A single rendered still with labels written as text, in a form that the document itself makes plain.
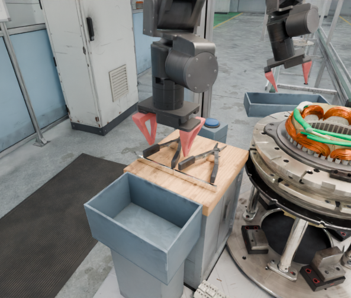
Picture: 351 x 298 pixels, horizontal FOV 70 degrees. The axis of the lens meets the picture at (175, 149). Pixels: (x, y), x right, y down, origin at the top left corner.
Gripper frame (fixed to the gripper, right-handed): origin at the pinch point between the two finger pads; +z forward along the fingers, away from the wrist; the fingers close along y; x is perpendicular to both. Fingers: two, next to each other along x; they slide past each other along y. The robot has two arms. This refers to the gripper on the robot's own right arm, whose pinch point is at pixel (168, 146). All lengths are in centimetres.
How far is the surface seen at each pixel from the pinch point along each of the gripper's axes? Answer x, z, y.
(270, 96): 51, 3, 10
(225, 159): 5.7, 3.0, 10.5
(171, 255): -17.7, 5.7, 11.7
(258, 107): 38.7, 3.3, 8.7
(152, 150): -2.2, 0.7, -2.5
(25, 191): 32, 109, -154
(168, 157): 0.4, 3.1, -0.1
